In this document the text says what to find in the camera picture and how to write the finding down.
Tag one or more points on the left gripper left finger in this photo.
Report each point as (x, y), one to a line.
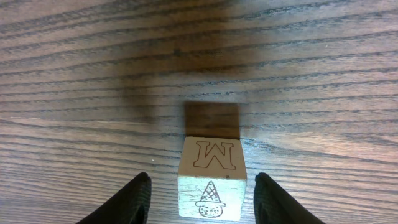
(130, 205)

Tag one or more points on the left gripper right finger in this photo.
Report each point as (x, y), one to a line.
(273, 205)

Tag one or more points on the white letter A block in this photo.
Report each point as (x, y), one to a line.
(212, 179)

